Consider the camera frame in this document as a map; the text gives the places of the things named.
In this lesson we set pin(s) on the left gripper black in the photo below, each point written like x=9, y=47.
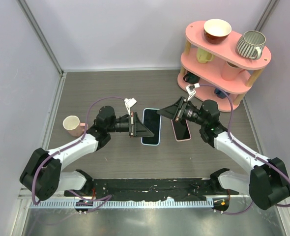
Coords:
x=138, y=129

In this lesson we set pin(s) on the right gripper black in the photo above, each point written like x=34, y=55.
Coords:
x=176, y=110

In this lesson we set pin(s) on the blue phone case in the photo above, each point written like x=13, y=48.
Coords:
x=151, y=145

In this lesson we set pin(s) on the pink phone case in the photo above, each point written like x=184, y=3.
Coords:
x=182, y=131

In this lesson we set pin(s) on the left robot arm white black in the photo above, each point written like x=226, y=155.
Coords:
x=44, y=176

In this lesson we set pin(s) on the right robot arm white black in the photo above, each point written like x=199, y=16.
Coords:
x=267, y=182

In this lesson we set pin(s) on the dark green mug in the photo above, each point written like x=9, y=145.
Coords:
x=191, y=78

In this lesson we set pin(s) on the blue mug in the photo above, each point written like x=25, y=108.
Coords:
x=221, y=93

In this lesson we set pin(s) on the yellow mug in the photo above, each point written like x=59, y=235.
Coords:
x=203, y=56

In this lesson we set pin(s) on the pink three-tier shelf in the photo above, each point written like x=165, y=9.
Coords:
x=210, y=73

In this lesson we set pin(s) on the pink mug on shelf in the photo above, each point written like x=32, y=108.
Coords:
x=230, y=71

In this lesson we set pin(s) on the red bowl white inside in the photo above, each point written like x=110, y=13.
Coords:
x=216, y=30

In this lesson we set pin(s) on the grey striped mug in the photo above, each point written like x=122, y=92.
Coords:
x=251, y=45

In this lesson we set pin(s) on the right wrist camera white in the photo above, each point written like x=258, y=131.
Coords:
x=191, y=90

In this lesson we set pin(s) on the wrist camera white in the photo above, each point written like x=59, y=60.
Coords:
x=129, y=103
x=191, y=90

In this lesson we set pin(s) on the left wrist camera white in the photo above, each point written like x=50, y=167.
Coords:
x=129, y=103

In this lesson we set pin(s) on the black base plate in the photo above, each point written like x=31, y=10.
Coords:
x=152, y=190

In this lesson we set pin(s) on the white slotted cable duct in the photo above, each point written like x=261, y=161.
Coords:
x=168, y=203

